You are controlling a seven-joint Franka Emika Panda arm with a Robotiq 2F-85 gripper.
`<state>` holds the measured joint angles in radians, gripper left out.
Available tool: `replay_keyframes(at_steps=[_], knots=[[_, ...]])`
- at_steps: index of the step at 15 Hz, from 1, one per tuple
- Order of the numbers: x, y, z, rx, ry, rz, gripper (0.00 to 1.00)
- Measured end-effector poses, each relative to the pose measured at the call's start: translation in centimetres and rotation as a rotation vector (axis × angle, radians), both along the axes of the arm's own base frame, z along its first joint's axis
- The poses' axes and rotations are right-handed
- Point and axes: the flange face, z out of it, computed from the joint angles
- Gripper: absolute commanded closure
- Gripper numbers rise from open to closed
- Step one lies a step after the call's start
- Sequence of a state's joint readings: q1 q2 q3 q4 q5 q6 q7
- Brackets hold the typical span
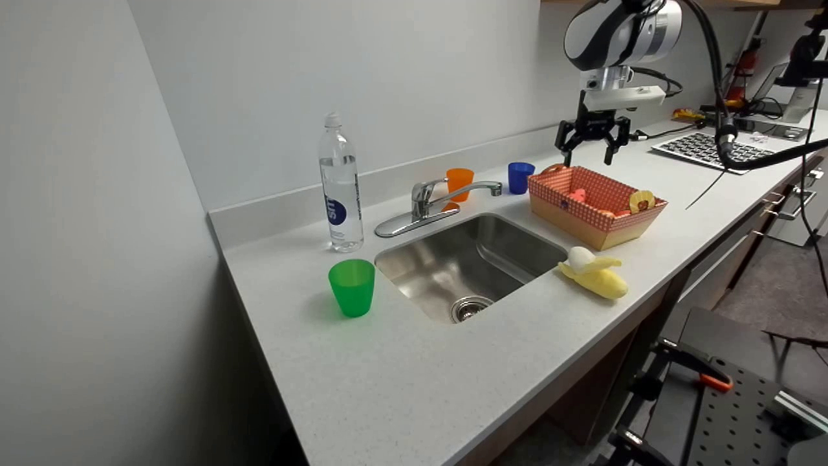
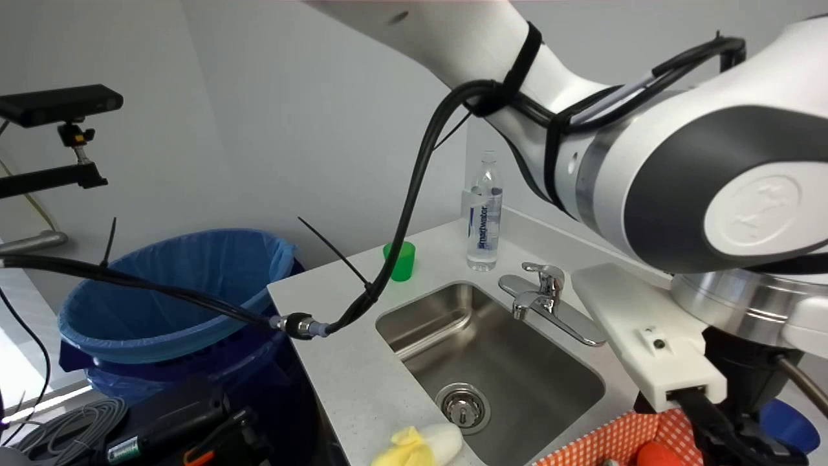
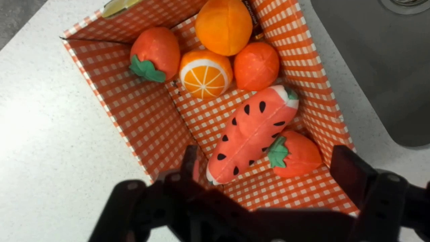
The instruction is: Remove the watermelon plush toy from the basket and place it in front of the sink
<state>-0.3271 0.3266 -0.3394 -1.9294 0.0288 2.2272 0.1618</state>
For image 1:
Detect red background object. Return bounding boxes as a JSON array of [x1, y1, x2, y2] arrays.
[[723, 37, 766, 106]]

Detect green plastic cup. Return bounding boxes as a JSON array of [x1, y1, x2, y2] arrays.
[[326, 257, 377, 322]]

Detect stainless steel sink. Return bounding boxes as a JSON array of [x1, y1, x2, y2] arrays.
[[374, 211, 571, 330]]

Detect yellow hand tool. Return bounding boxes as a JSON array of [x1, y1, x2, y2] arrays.
[[670, 105, 710, 128]]

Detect chrome faucet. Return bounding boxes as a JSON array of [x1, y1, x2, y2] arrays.
[[373, 177, 507, 242]]

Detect grey computer keyboard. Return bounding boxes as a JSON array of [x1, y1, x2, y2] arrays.
[[648, 128, 778, 175]]

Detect clear plastic water bottle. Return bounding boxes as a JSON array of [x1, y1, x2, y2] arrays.
[[314, 110, 366, 257]]

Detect yellow ring toy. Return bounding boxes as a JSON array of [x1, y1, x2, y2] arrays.
[[625, 186, 660, 219]]

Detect orange handled black clamp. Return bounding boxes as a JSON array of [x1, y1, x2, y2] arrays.
[[652, 338, 738, 397]]

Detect yellow banana plush toy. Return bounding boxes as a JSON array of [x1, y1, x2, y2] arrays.
[[552, 243, 631, 304]]

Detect orange plastic cup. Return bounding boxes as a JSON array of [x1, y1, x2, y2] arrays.
[[443, 166, 479, 211]]

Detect grey perforated cart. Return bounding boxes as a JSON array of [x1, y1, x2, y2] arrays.
[[660, 305, 828, 466]]

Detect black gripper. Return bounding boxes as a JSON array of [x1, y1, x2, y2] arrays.
[[552, 89, 634, 168]]

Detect blue plastic cup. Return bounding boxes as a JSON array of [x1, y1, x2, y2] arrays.
[[503, 162, 537, 197]]

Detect open laptop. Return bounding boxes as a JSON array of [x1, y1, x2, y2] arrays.
[[741, 57, 822, 142]]

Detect red plastic basket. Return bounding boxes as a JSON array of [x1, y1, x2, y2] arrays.
[[525, 162, 670, 255]]

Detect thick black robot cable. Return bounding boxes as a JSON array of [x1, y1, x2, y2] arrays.
[[679, 0, 828, 175]]

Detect thin black hanging cable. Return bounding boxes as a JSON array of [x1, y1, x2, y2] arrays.
[[793, 34, 828, 298]]

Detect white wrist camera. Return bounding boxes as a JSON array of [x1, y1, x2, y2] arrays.
[[584, 66, 682, 114]]

